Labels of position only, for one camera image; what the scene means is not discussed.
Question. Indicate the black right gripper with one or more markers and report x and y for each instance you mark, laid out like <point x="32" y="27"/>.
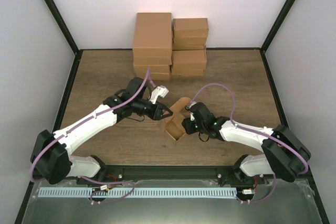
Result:
<point x="188" y="129"/>

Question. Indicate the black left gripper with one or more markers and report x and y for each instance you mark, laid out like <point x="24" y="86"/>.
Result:
<point x="157" y="114"/>

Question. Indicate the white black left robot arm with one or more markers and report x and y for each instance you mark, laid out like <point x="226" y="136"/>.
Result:
<point x="52" y="157"/>

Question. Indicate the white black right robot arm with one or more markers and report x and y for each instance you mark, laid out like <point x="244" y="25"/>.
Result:
<point x="282" y="153"/>

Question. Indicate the bottom large cardboard box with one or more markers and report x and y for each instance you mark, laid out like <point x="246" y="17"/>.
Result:
<point x="155" y="76"/>

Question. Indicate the large cardboard box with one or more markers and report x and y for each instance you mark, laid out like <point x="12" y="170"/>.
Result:
<point x="155" y="76"/>
<point x="153" y="68"/>
<point x="152" y="35"/>
<point x="152" y="61"/>

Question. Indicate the bottom small cardboard box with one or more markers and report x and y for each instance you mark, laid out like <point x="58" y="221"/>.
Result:
<point x="187" y="72"/>

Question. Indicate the small cardboard box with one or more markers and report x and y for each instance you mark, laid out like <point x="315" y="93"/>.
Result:
<point x="189" y="43"/>
<point x="189" y="59"/>
<point x="190" y="27"/>
<point x="187" y="72"/>

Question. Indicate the upper small cardboard box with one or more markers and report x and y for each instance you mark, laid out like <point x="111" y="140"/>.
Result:
<point x="189" y="43"/>

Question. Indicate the top large cardboard box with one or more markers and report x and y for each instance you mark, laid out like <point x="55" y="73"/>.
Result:
<point x="152" y="35"/>

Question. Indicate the top small cardboard box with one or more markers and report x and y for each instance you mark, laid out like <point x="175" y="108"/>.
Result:
<point x="190" y="27"/>

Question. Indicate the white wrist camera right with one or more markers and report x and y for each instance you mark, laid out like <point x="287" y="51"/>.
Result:
<point x="192" y="118"/>

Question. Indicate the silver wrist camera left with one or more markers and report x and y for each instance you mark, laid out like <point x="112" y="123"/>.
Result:
<point x="158" y="92"/>

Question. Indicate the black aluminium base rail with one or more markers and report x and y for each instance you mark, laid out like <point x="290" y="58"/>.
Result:
<point x="224" y="175"/>

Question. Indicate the light blue slotted cable duct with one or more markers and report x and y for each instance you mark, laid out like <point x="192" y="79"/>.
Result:
<point x="76" y="192"/>

